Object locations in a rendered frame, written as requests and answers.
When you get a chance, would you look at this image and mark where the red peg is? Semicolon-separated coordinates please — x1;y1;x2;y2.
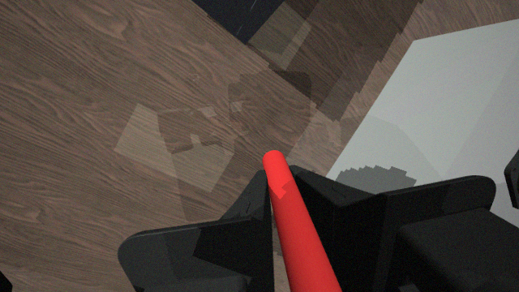
262;150;342;292

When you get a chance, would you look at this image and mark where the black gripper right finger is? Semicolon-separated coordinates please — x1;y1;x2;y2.
289;165;496;292

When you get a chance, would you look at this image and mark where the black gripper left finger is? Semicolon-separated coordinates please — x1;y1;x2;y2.
117;170;275;292

